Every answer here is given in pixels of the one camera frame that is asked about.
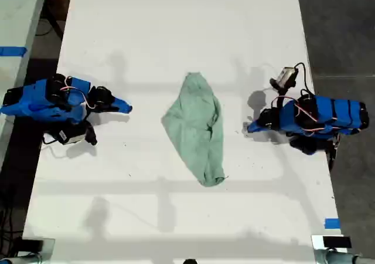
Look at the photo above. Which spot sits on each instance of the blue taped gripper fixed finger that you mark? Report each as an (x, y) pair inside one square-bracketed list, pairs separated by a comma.
[(123, 105), (256, 124)]

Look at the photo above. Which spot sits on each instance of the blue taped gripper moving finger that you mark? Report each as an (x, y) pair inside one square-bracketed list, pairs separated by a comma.
[(115, 109), (255, 130)]

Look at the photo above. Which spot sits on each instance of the pale green t-shirt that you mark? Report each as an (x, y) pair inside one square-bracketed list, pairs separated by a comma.
[(193, 123)]

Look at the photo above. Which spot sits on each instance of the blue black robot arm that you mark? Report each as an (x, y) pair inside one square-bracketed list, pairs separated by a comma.
[(337, 114), (35, 101)]

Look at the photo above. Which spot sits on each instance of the black table clamp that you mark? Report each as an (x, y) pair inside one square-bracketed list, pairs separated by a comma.
[(332, 155)]

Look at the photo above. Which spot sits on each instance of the long blue tape strip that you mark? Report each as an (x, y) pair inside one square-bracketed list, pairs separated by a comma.
[(13, 51)]

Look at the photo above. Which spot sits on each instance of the white side table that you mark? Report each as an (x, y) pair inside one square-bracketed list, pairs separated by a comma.
[(17, 14)]

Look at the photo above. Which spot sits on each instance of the short blue tape piece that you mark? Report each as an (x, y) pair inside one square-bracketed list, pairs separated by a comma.
[(332, 223)]

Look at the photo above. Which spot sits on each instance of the white flat plate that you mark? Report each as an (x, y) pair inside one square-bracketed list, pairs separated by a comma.
[(317, 242)]

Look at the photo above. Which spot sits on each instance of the small black box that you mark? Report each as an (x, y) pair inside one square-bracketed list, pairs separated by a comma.
[(337, 242), (32, 244)]

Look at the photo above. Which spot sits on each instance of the black round knob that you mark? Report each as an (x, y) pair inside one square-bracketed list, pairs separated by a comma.
[(190, 261)]

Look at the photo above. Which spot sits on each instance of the grey metal pipe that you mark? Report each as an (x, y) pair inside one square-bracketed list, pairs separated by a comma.
[(20, 259), (337, 257)]

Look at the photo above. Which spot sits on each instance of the black camera stalk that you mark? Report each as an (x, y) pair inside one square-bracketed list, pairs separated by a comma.
[(90, 133), (279, 95)]

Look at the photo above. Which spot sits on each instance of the grey gripper camera box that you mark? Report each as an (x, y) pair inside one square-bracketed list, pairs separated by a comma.
[(287, 77)]

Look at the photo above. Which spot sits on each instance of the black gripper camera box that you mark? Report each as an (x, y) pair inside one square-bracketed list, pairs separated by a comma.
[(70, 136)]

